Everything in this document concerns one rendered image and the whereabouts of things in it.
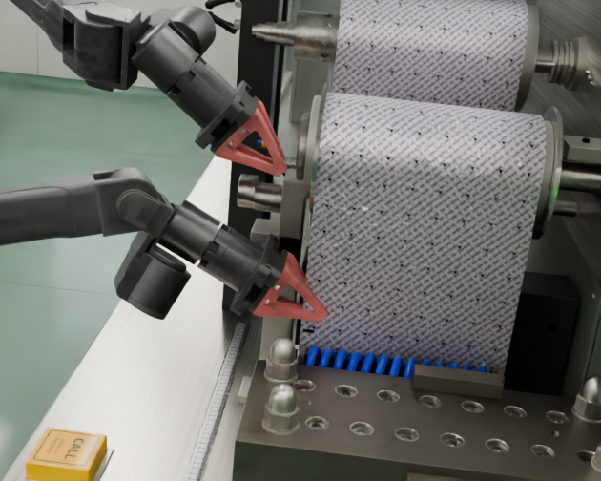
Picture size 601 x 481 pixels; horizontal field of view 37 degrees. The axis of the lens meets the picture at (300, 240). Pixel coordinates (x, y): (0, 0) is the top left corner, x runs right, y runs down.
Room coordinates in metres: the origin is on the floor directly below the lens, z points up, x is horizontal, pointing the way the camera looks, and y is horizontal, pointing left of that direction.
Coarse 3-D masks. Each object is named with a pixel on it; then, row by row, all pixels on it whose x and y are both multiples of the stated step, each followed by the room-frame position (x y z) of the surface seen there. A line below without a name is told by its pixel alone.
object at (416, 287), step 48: (336, 240) 0.90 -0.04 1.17; (384, 240) 0.90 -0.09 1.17; (432, 240) 0.90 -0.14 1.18; (480, 240) 0.90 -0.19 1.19; (528, 240) 0.89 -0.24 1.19; (336, 288) 0.90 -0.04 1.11; (384, 288) 0.90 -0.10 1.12; (432, 288) 0.90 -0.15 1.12; (480, 288) 0.90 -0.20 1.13; (336, 336) 0.90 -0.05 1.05; (384, 336) 0.90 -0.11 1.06; (432, 336) 0.90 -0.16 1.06; (480, 336) 0.90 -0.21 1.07
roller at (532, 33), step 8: (528, 8) 1.19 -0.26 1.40; (536, 8) 1.19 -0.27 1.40; (528, 16) 1.17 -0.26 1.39; (536, 16) 1.17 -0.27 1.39; (528, 24) 1.16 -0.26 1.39; (536, 24) 1.16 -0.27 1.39; (528, 32) 1.15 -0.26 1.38; (536, 32) 1.15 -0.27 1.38; (528, 40) 1.15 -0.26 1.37; (536, 40) 1.15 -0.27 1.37; (528, 48) 1.14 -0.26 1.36; (536, 48) 1.14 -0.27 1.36; (528, 56) 1.14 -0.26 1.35; (528, 64) 1.14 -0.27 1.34; (528, 72) 1.14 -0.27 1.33; (520, 80) 1.14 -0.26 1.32; (528, 80) 1.14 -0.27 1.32; (520, 88) 1.14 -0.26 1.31; (528, 88) 1.14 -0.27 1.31; (520, 96) 1.15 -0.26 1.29; (520, 104) 1.16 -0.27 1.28
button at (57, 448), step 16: (48, 432) 0.85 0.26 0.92; (64, 432) 0.85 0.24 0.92; (80, 432) 0.85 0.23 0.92; (48, 448) 0.82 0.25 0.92; (64, 448) 0.82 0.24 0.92; (80, 448) 0.82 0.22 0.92; (96, 448) 0.83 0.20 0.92; (32, 464) 0.79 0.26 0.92; (48, 464) 0.79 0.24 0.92; (64, 464) 0.79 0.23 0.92; (80, 464) 0.79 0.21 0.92; (96, 464) 0.81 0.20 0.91; (48, 480) 0.79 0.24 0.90; (64, 480) 0.79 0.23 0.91; (80, 480) 0.79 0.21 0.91
